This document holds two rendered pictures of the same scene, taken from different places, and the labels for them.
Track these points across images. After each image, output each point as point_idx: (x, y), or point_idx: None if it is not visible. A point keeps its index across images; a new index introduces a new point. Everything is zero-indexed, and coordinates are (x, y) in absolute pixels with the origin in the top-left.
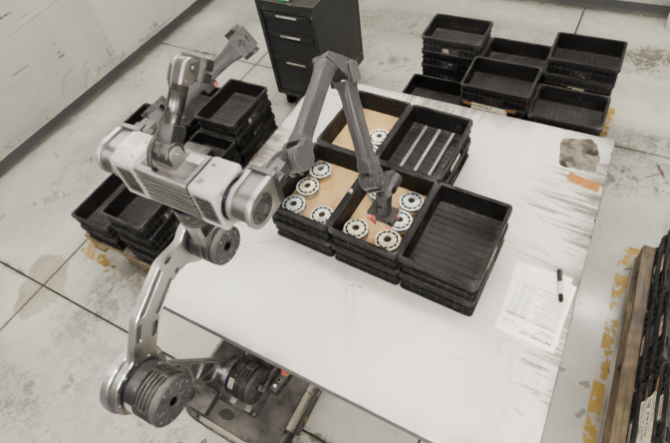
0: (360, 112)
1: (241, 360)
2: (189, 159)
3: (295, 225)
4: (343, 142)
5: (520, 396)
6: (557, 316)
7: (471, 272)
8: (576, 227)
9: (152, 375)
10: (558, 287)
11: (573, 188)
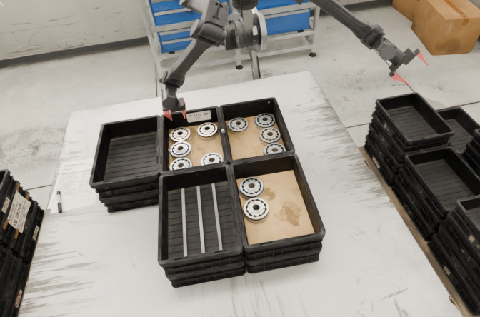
0: (188, 50)
1: None
2: None
3: (252, 116)
4: (288, 191)
5: (78, 137)
6: (60, 183)
7: (116, 151)
8: (46, 260)
9: (233, 26)
10: (59, 198)
11: (48, 310)
